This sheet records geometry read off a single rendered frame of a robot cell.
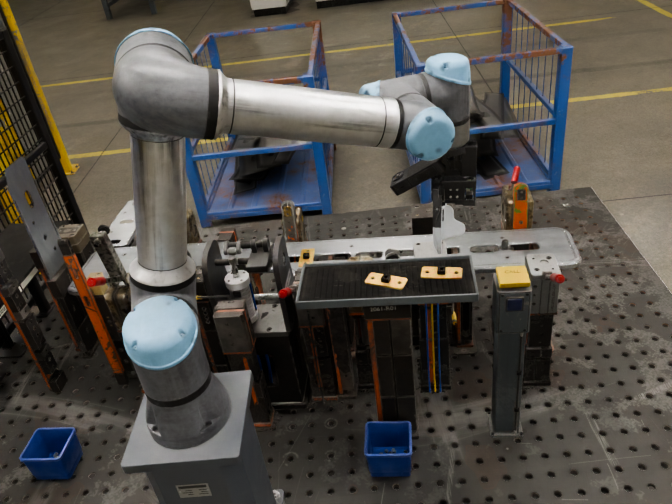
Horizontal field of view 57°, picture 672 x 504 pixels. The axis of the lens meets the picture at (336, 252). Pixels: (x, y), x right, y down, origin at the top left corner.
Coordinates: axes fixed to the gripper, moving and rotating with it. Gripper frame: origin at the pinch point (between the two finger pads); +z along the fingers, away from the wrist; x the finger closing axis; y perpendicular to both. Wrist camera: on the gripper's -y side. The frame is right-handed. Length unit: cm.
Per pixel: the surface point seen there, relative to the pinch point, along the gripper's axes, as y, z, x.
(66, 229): -114, 20, 30
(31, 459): -96, 48, -30
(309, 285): -26.9, 9.9, -5.8
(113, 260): -81, 13, 5
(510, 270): 14.4, 9.6, 1.7
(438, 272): -0.1, 8.9, -0.9
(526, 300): 17.6, 13.9, -2.6
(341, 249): -29, 26, 31
